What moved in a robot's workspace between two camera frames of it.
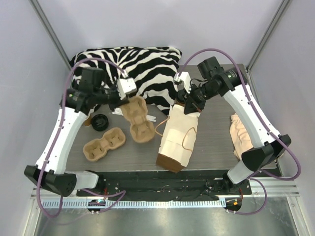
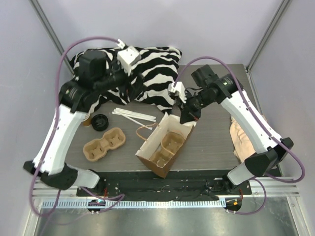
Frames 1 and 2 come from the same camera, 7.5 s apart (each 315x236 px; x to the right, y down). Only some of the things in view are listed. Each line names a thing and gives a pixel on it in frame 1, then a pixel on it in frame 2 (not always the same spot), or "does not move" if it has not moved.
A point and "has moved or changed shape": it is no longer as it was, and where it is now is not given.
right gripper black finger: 191,106 to 187,115
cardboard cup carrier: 96,149 does not move
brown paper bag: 178,139 has moved or changed shape
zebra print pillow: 154,70 does not move
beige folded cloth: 241,141 does not move
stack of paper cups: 87,123 does not move
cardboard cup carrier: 135,108 to 172,141
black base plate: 120,184 does not move
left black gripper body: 115,103 to 133,82
